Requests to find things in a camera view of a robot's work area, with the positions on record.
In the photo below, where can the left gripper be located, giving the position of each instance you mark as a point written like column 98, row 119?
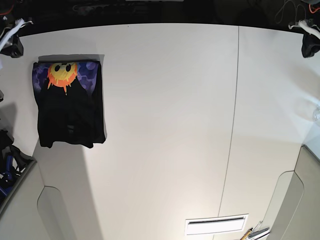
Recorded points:
column 310, row 40

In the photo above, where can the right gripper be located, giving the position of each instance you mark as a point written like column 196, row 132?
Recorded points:
column 10, row 42

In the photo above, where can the black T-shirt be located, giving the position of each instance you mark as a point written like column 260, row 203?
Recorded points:
column 69, row 98

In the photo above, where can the blue and black tools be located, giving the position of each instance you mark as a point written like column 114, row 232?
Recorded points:
column 11, row 164

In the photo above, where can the grey pen tool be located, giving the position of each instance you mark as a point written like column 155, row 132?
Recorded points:
column 259, row 234

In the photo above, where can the yellow handled tool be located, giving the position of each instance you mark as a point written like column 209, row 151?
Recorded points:
column 244, row 237

